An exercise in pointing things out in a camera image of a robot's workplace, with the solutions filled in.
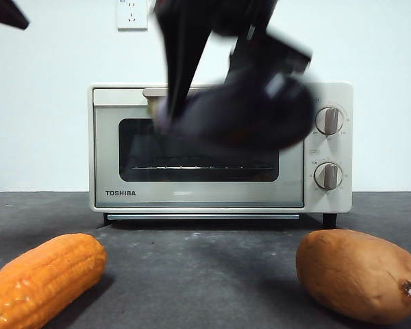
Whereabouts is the brown sweet potato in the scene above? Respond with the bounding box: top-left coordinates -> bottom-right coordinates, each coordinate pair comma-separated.
296,229 -> 411,326

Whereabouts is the beige oven knob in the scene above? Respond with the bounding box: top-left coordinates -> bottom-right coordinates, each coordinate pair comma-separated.
314,106 -> 345,135
314,162 -> 344,191

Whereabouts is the metal wire oven rack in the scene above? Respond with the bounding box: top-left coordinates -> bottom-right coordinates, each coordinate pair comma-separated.
132,164 -> 275,171

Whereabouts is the oven door with beige handle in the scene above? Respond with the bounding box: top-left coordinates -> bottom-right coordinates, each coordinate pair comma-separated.
92,88 -> 305,208

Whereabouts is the cream white toaster oven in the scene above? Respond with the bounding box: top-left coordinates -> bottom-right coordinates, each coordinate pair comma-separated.
87,81 -> 353,230

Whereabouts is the dark purple eggplant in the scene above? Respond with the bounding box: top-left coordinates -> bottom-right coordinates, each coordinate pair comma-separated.
153,70 -> 314,151

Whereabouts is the white wall socket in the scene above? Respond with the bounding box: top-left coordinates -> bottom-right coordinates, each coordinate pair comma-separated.
116,0 -> 148,31

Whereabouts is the orange corn cob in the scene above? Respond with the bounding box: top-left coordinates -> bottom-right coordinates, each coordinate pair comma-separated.
0,233 -> 108,329

